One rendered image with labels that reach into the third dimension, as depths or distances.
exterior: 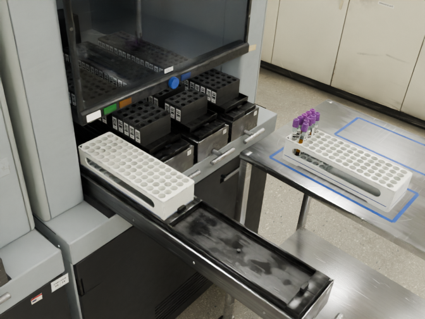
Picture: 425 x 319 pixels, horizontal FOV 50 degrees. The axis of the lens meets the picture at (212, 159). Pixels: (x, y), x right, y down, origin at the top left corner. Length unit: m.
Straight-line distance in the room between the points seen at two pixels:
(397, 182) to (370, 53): 2.16
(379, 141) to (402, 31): 1.80
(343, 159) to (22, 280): 0.77
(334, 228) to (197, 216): 1.33
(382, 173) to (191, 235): 0.46
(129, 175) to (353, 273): 0.95
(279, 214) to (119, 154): 1.29
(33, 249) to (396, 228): 0.79
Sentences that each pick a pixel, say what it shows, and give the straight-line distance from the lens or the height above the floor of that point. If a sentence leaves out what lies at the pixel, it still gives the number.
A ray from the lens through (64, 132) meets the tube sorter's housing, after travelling 1.05.
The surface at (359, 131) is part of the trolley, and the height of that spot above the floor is 0.82.
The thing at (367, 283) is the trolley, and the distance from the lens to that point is 1.70.
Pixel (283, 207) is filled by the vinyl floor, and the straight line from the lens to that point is 2.32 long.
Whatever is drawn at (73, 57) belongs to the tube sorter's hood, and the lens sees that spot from 0.97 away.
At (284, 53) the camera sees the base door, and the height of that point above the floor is 0.20.
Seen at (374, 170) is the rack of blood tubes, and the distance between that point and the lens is 1.13.
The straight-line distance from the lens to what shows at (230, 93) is 1.43.
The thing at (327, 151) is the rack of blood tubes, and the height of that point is 0.88.
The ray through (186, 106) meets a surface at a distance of 1.28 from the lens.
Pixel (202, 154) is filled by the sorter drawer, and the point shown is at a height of 0.76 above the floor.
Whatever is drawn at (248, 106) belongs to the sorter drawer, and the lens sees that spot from 1.43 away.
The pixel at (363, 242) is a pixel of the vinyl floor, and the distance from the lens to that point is 2.26.
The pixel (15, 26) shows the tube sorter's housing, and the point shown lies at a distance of 0.91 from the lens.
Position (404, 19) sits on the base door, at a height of 0.65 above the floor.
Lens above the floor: 1.50
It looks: 35 degrees down
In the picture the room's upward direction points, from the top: 4 degrees clockwise
